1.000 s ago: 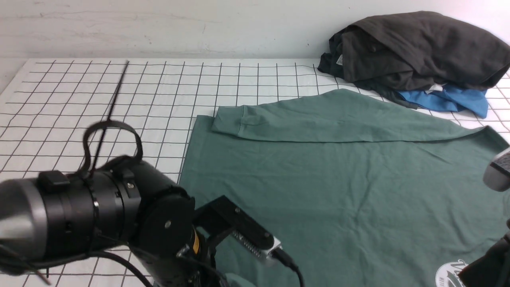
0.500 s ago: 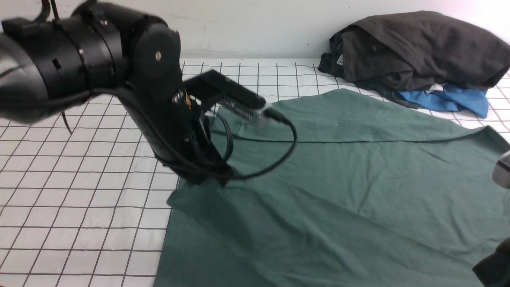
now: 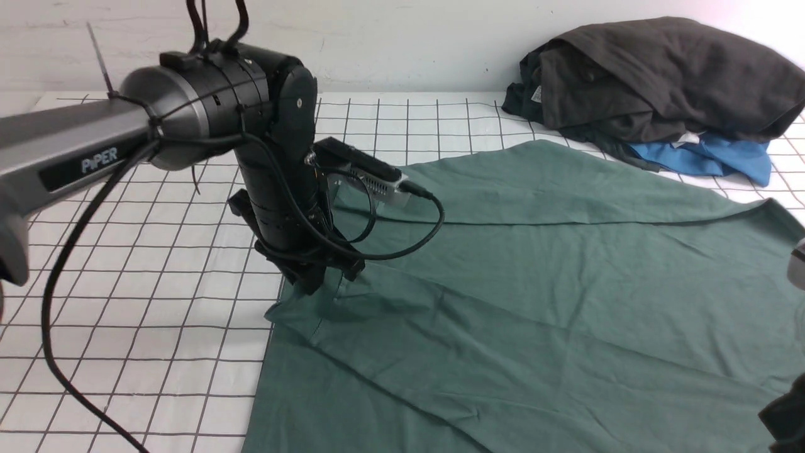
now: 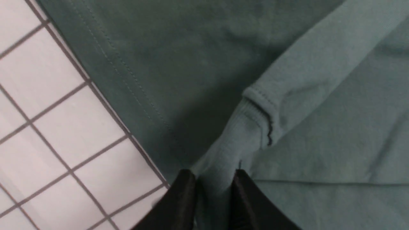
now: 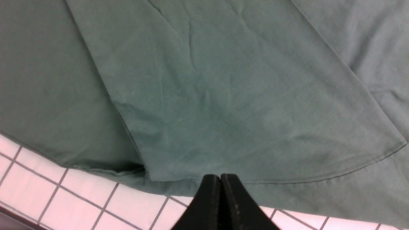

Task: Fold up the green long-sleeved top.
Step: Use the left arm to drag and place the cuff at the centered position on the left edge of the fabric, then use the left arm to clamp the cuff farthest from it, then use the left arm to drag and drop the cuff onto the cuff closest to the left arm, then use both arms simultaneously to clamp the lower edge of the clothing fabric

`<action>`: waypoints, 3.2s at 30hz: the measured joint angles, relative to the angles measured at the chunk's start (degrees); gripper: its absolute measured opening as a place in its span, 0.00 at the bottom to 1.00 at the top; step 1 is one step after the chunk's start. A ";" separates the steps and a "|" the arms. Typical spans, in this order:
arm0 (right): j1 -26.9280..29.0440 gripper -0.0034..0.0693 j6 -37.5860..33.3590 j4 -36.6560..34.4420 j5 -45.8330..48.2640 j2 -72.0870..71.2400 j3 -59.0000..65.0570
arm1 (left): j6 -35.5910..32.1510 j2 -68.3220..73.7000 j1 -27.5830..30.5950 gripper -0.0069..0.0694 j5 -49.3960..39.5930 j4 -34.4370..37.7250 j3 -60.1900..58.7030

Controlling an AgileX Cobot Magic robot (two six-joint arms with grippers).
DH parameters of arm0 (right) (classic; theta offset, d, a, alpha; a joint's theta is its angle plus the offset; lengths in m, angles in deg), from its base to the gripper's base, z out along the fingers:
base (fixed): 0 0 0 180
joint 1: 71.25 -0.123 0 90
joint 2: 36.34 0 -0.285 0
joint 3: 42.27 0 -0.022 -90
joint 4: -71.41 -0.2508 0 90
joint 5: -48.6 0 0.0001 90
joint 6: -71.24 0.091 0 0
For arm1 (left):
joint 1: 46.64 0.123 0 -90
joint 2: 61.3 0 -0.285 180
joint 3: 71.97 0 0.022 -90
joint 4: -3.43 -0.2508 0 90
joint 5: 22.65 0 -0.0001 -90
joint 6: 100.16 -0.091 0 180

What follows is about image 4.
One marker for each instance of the green long-sleeve top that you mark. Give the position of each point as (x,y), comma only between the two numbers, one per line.
(309,97)

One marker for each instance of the white grid-pattern table cloth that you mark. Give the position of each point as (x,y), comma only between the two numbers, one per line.
(67,160)

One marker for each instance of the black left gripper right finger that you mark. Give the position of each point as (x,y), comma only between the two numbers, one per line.
(250,209)

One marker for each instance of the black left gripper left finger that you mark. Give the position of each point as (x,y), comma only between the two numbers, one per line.
(176,209)

